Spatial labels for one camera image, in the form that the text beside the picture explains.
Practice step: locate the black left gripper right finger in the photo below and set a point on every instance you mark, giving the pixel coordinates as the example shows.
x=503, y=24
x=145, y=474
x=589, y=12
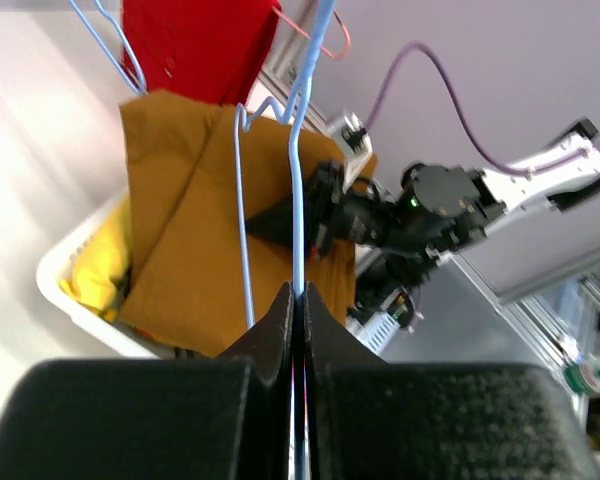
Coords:
x=369, y=419

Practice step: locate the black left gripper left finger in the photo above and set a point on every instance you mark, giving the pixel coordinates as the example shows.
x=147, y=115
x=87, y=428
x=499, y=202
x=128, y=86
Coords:
x=221, y=418

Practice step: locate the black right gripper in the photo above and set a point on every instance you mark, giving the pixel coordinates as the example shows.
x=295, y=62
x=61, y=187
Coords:
x=332, y=213

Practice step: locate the brown trousers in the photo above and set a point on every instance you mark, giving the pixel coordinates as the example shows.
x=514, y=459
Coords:
x=191, y=178

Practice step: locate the blue hanger of brown trousers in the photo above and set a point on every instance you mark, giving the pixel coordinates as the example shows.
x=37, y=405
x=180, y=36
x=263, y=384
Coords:
x=292, y=113

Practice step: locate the red trousers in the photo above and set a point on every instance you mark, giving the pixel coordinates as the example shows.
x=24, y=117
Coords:
x=210, y=51

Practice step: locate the yellow trousers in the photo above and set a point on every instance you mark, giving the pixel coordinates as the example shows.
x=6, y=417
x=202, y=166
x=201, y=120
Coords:
x=100, y=270

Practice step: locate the white plastic basket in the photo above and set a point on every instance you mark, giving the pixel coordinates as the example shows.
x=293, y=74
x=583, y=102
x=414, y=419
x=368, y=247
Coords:
x=56, y=265

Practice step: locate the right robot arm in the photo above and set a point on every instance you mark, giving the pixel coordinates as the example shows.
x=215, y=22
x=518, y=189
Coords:
x=440, y=211

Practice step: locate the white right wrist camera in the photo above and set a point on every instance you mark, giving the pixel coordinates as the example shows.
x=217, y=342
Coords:
x=351, y=136

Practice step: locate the aluminium frame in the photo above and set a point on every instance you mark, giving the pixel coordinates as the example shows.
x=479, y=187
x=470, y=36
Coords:
x=524, y=71

